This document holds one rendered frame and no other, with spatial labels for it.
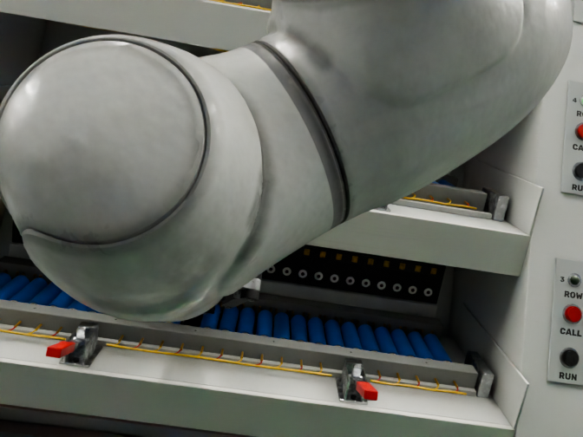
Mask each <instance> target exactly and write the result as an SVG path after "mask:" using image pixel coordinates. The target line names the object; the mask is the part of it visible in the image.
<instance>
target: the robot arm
mask: <svg viewBox="0 0 583 437"><path fill-rule="evenodd" d="M267 32H268V35H267V36H264V37H262V38H260V39H258V40H257V41H255V42H251V43H249V44H247V45H245V46H242V47H240V48H237V49H234V50H230V51H227V52H224V53H220V54H217V55H207V56H202V57H196V56H195V55H192V54H190V53H188V52H186V51H185V50H182V49H178V48H175V47H173V46H171V45H168V44H165V43H163V42H156V41H153V40H150V39H147V38H142V37H138V36H126V35H99V36H89V37H85V38H82V39H78V40H75V41H73V42H68V43H66V44H64V45H62V46H60V47H58V48H56V49H53V50H52V51H50V52H49V53H47V54H46V55H44V56H42V57H41V58H39V59H38V60H37V61H35V62H34V63H33V64H31V65H30V66H29V67H28V68H27V69H26V70H25V71H24V72H23V73H22V74H21V75H20V76H19V77H18V78H17V80H16V81H15V82H14V84H13V85H12V86H11V88H10V90H9V91H8V93H7V94H6V96H4V98H3V101H2V103H1V105H0V197H1V199H2V201H3V203H4V204H5V206H6V208H7V209H8V211H9V213H10V215H11V216H12V218H13V220H14V222H15V224H16V227H17V229H18V230H19V231H20V233H21V235H22V238H23V246H24V248H25V249H26V251H27V252H28V254H29V257H30V259H31V260H32V262H33V263H34V264H35V266H36V267H37V268H38V269H39V270H40V271H41V272H42V273H43V274H44V275H45V276H46V277H47V278H48V279H49V280H50V281H51V282H53V283H54V284H55V285H56V286H57V287H59V288H60V289H61V290H63V291H64V292H65V293H67V294H68V295H69V296H71V297H73V298H74V299H75V300H76V301H78V302H79V303H82V304H84V305H86V306H88V307H89V308H91V309H93V310H96V311H98V312H101V313H103V314H106V315H109V316H113V317H116V318H120V319H124V320H129V321H133V322H179V321H184V320H188V319H191V318H194V317H196V316H199V315H201V314H204V315H207V314H214V311H215V305H217V304H218V302H222V304H221V306H222V307H224V308H225V309H231V308H234V307H236V306H238V305H240V304H242V303H244V302H246V301H250V302H254V301H257V300H259V291H260V285H261V278H262V272H264V271H266V270H267V269H269V268H270V267H272V266H273V265H275V264H276V263H277V262H279V261H280V260H282V259H283V258H285V257H287V256H288V255H290V254H292V253H293V252H294V251H296V250H297V249H299V248H301V247H302V246H304V245H306V244H308V243H309V242H311V241H312V240H313V239H315V238H317V237H319V236H321V235H322V234H324V233H326V232H327V231H329V230H331V229H332V228H334V227H336V226H338V225H340V224H342V223H343V222H345V221H348V220H350V219H353V218H355V217H356V216H358V215H360V214H362V213H365V212H368V211H370V210H373V209H376V208H378V207H381V206H385V205H389V204H391V203H393V202H395V201H397V200H399V199H401V198H404V197H406V196H408V195H410V194H411V193H413V192H416V191H418V190H420V189H421V188H423V187H425V186H427V185H428V184H430V183H432V182H434V181H435V180H437V179H439V178H441V177H442V176H444V175H445V174H447V173H449V172H451V171H452V170H454V169H455V168H457V167H458V166H460V165H461V164H463V163H465V162H466V161H468V160H470V159H471V158H473V157H474V156H476V155H477V154H478V153H480V152H481V151H483V150H484V149H486V148H487V147H489V146H490V145H492V144H493V143H495V142H496V141H497V140H499V139H500V138H501V137H502V136H503V135H505V134H506V133H507V132H509V131H510V130H511V129H512V128H513V127H515V126H516V125H517V124H518V123H519V122H520V121H522V120H523V119H524V118H525V117H526V116H527V115H528V114H529V113H530V112H531V111H532V110H533V109H534V108H535V107H536V105H537V104H538V103H539V102H540V101H541V100H542V98H543V97H544V96H545V95H546V93H547V92H548V90H549V89H550V88H551V87H552V86H553V84H554V82H555V81H556V79H557V77H558V76H559V74H560V71H561V70H562V68H563V66H564V64H565V62H566V59H567V56H568V53H569V50H570V47H571V43H572V38H573V11H572V5H571V1H570V0H272V11H271V14H270V17H269V20H268V24H267Z"/></svg>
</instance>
